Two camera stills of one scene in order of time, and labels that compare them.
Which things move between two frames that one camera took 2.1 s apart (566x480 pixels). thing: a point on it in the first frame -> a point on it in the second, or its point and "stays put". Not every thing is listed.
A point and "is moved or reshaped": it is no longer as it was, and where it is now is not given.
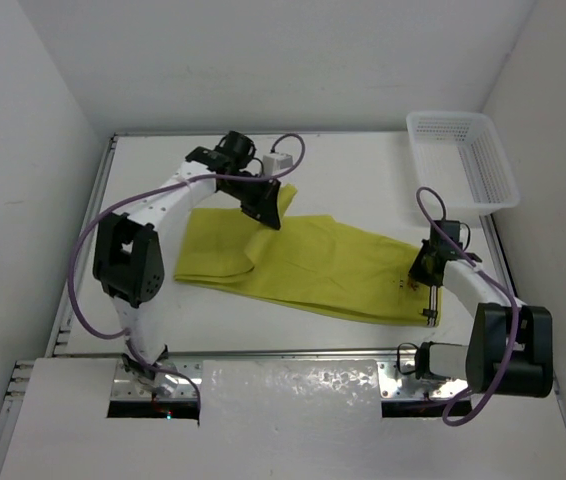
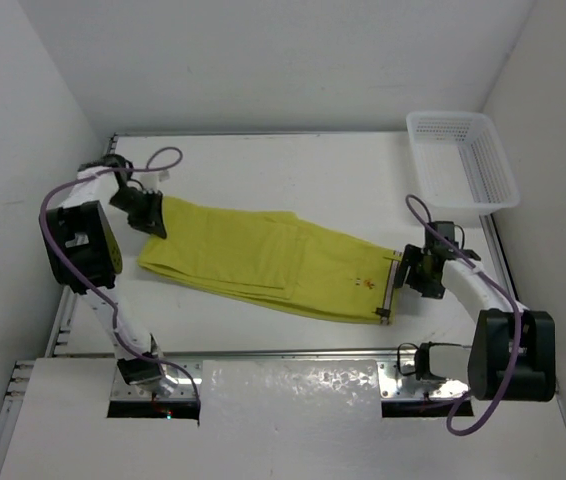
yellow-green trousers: (318, 259) is moved or reshaped
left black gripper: (265, 206) -> (152, 221)
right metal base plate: (398, 380) stays put
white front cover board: (279, 419) stays put
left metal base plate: (125, 385) stays put
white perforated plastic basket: (459, 156) stays put
